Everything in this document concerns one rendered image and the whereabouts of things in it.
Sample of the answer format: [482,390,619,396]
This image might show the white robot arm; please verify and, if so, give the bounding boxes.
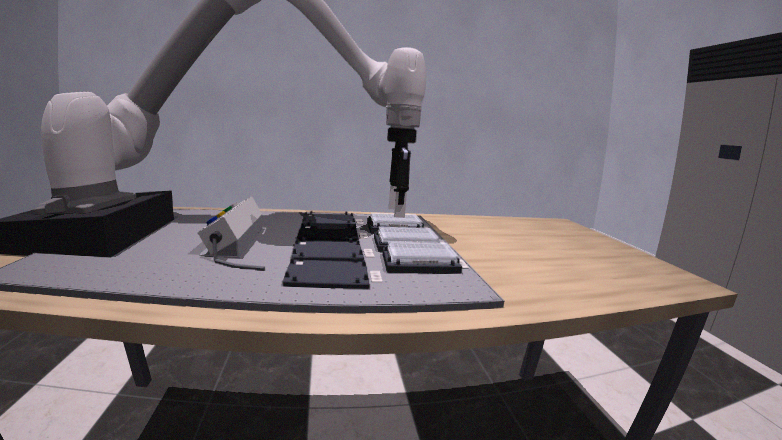
[34,0,426,215]

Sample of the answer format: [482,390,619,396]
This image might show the white button panel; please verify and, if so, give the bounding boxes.
[198,197,265,270]

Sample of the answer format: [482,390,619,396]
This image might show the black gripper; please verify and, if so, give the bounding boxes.
[387,128,417,218]

